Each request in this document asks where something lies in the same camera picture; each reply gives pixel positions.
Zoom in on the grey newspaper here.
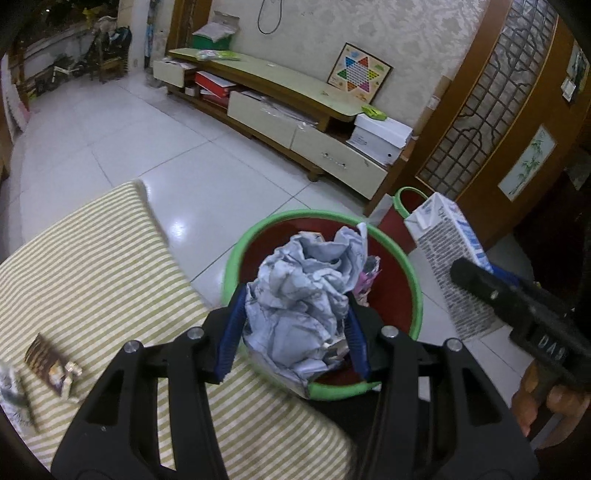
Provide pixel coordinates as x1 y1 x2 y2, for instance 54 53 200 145
242 223 369 399

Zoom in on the pink plastic snack bag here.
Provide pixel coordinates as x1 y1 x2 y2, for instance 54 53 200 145
353 256 381 306

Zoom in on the right hand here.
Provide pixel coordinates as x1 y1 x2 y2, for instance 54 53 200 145
511 360 590 450

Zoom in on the red bin green rim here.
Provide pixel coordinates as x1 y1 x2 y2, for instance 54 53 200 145
221 209 423 401

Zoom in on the brown chocolate wrapper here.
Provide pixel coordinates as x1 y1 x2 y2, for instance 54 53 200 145
24 334 83 404

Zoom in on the white cardboard box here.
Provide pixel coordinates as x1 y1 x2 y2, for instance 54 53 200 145
346 114 413 165

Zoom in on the bamboo picture on door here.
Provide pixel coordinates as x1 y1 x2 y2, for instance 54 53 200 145
498 125 556 202

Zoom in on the wooden tv cabinet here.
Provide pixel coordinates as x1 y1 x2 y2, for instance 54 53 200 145
153 48 402 204

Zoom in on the wooden lattice door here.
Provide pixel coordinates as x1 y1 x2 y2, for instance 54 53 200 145
405 1 590 247

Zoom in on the green packet on cabinet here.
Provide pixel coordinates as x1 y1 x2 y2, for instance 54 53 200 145
362 105 388 121

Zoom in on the crumpled printed paper wrapper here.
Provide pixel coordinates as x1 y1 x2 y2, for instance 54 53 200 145
0 362 37 438

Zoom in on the red folder in cabinet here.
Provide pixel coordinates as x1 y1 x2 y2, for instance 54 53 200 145
194 71 236 98

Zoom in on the chinese checkers board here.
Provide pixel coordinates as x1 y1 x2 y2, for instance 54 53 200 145
327 43 393 104

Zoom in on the green box with papers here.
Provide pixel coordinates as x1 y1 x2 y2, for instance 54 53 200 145
191 11 239 50

